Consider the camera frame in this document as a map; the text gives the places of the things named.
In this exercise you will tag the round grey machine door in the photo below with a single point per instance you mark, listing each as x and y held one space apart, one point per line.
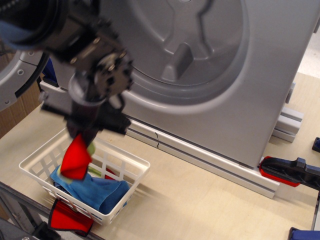
19 75

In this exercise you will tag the blue clamp pad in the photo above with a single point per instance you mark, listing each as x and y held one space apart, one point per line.
297 234

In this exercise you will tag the black blue clamp at edge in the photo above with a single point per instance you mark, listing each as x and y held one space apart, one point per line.
316 145

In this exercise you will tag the red black bar clamp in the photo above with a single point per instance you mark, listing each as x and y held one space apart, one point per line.
290 172

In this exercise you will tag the green cloth in basket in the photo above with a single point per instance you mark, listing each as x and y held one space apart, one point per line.
94 172

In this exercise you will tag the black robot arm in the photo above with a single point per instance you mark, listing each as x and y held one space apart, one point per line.
73 32

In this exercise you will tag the red cloth under basket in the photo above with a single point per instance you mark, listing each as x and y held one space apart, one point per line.
65 219

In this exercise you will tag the yellow-green cloth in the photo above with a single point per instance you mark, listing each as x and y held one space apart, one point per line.
91 149

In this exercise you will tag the red cloth in basket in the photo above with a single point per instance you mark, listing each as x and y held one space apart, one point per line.
111 175

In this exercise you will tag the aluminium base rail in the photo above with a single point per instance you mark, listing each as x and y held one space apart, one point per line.
200 160

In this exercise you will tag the red cloth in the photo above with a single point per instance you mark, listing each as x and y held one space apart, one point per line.
65 219
76 159
111 175

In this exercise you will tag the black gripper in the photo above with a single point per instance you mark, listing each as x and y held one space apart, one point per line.
88 120

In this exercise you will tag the blue cloth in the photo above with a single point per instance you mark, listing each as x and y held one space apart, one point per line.
100 194

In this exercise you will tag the grey toy laundry machine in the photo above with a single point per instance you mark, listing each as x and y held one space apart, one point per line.
215 73

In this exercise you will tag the white plastic basket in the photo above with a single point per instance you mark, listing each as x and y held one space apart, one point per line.
126 166

